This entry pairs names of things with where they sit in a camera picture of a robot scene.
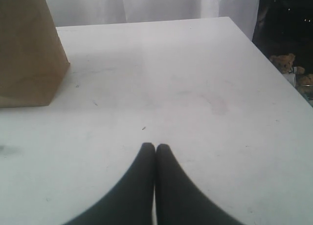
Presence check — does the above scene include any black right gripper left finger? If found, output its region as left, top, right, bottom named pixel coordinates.
left=67, top=143, right=156, bottom=225

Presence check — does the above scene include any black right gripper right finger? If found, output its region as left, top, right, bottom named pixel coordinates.
left=155, top=144, right=241, bottom=225

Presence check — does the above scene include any brown paper shopping bag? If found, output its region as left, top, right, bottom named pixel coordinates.
left=0, top=0, right=70, bottom=108

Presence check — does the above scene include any brown teddy bear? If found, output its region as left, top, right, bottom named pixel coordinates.
left=269, top=53, right=305, bottom=75
left=297, top=74, right=313, bottom=93

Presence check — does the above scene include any white backdrop curtain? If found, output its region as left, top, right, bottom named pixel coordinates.
left=46, top=0, right=259, bottom=39

